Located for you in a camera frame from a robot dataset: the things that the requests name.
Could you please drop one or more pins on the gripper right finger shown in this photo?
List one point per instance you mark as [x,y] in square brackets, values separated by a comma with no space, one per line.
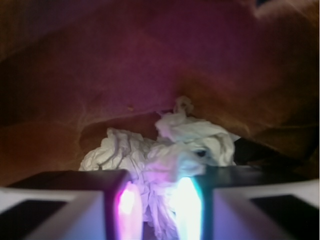
[248,203]

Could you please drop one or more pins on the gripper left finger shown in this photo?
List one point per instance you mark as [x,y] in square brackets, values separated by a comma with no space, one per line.
[72,205]

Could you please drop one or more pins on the white paper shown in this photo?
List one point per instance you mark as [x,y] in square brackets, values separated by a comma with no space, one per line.
[184,147]

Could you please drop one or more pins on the brown paper bag bin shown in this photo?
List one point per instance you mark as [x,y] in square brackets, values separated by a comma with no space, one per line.
[70,69]

